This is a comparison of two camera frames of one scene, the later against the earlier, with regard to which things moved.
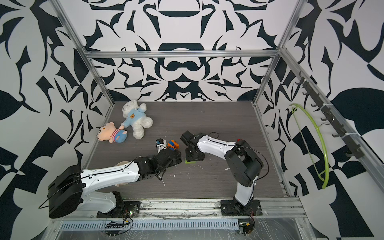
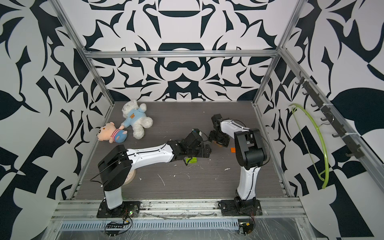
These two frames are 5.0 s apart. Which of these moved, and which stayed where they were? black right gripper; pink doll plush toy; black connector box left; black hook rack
Moved: black right gripper
Stayed: pink doll plush toy; black hook rack; black connector box left
